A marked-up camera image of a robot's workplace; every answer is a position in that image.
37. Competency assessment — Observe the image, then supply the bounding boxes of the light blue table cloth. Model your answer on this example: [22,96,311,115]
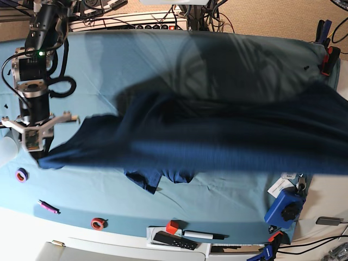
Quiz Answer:
[1,30,325,244]

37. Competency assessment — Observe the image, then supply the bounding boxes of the white paper card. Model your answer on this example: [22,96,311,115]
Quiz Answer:
[268,178,294,198]

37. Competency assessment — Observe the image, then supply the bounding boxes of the white power strip red switch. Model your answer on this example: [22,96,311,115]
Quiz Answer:
[107,23,184,30]

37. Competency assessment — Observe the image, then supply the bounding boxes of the red tape roll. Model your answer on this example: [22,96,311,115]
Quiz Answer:
[91,217,108,231]

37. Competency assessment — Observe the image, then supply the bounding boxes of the orange black clamp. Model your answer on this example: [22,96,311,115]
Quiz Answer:
[268,231,283,243]
[320,46,341,76]

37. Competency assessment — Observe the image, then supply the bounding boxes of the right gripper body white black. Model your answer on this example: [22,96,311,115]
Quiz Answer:
[1,111,80,151]

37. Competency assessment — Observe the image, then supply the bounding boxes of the orange black lower clamp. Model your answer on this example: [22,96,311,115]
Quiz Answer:
[268,231,283,243]

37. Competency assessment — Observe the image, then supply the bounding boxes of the white paper roll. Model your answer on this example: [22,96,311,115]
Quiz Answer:
[0,136,18,167]

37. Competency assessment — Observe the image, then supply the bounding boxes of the black remote control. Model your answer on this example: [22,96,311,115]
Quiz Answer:
[153,231,198,250]

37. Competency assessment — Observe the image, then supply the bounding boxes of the blue spring clamp top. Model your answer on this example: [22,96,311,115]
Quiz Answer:
[314,20,332,45]

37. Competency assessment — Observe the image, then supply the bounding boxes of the blue black clamp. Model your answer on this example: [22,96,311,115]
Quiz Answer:
[247,245,278,261]

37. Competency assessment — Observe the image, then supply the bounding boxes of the blue box black knob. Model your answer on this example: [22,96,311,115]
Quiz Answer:
[264,189,306,229]

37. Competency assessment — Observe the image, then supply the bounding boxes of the red cube block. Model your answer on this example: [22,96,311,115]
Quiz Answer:
[166,220,179,235]

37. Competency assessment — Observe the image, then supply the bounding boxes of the black foot pedal start label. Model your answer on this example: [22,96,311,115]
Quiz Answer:
[83,0,105,14]

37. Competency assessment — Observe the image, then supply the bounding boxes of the purple tape roll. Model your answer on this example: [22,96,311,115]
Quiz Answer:
[15,168,28,183]

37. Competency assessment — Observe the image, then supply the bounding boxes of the grey adapter box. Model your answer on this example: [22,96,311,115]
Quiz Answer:
[316,216,341,226]

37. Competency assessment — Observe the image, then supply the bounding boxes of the dark blue t-shirt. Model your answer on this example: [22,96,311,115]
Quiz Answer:
[38,83,347,193]

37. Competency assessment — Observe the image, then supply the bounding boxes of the metal carabiner keys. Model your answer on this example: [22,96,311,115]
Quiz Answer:
[296,173,307,195]

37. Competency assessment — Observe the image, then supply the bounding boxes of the white book under remote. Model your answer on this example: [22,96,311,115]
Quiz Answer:
[146,225,212,256]

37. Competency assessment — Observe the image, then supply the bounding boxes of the white packaged item blister card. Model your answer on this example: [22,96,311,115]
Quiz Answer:
[281,172,297,180]

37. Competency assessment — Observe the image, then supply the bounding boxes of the pink marker pen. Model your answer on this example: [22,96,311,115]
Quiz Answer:
[38,200,60,214]

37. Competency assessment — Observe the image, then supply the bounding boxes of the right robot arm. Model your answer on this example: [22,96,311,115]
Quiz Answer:
[1,1,79,160]

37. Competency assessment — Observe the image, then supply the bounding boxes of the white black marker pen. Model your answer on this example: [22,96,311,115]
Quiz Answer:
[182,230,228,240]

